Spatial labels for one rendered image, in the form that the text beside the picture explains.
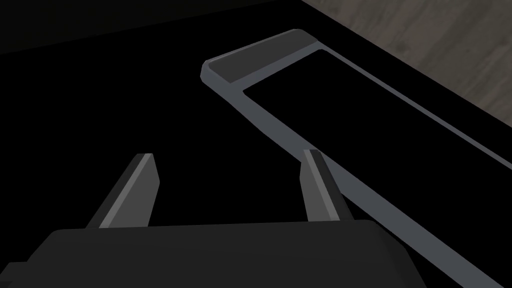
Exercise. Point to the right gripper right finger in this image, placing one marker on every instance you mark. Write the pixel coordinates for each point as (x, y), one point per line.
(322, 192)

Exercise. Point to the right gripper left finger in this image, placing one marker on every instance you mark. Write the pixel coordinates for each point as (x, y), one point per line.
(132, 196)

